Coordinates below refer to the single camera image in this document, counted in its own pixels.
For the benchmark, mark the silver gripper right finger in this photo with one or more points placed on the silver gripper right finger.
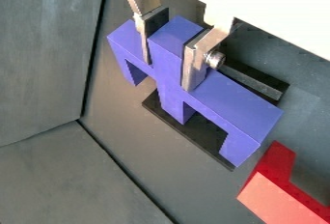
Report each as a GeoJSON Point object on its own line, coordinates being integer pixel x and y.
{"type": "Point", "coordinates": [197, 56]}

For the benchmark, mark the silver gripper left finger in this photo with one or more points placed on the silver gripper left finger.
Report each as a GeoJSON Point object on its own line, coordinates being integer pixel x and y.
{"type": "Point", "coordinates": [150, 17]}

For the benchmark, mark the purple three-legged block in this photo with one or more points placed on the purple three-legged block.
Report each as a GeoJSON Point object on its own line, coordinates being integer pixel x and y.
{"type": "Point", "coordinates": [166, 48]}

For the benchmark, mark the black angle fixture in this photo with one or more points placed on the black angle fixture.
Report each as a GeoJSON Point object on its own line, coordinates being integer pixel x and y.
{"type": "Point", "coordinates": [206, 131]}

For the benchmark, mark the red three-legged block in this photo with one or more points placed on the red three-legged block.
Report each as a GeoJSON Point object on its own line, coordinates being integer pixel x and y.
{"type": "Point", "coordinates": [273, 197]}

